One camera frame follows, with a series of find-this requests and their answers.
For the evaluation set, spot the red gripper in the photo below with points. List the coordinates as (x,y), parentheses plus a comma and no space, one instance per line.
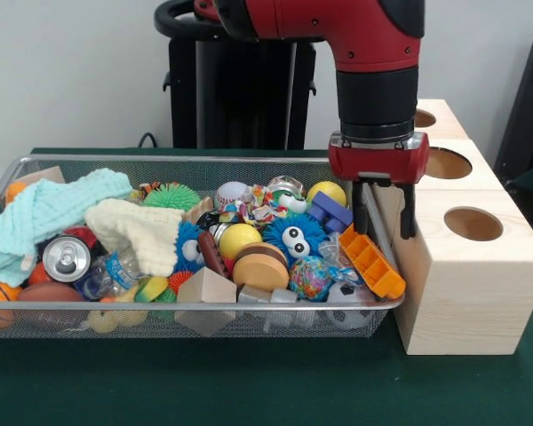
(377,164)

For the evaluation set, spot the red robot base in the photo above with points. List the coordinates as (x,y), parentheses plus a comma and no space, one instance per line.
(204,9)

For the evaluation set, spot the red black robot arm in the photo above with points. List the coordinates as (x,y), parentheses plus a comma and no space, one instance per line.
(373,66)

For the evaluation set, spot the wooden box with three holes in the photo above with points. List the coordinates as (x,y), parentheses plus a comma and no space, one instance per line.
(471,302)

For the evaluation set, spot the clear mesh bin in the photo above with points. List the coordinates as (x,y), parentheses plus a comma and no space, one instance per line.
(129,330)

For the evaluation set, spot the purple toy block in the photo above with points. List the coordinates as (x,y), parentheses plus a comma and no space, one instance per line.
(331,213)

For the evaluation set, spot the yellow ball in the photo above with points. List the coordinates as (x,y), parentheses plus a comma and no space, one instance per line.
(240,237)
(326,191)

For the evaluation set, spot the toy burger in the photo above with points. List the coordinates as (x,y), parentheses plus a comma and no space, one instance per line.
(260,266)

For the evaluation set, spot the plain wooden block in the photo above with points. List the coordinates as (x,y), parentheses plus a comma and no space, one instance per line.
(204,286)

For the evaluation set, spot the cream knitted cloth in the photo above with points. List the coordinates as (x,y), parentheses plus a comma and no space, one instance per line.
(133,226)

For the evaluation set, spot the silver-topped soda can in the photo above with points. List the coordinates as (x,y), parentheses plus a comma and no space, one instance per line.
(66,259)

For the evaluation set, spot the mint green knitted cloth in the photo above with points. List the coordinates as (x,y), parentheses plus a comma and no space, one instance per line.
(49,208)

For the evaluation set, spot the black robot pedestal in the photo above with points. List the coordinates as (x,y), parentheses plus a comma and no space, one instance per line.
(248,111)

